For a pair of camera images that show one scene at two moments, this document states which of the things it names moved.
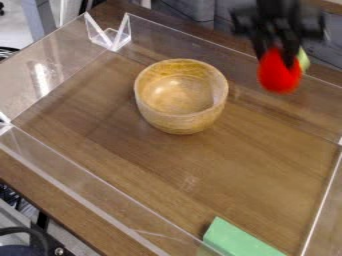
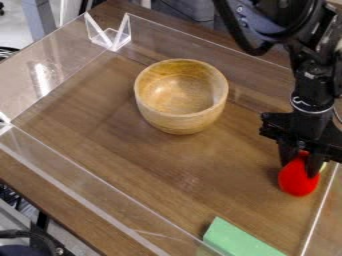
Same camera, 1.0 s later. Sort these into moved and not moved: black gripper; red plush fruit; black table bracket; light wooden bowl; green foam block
Moved: red plush fruit; black gripper
Not moved: green foam block; light wooden bowl; black table bracket
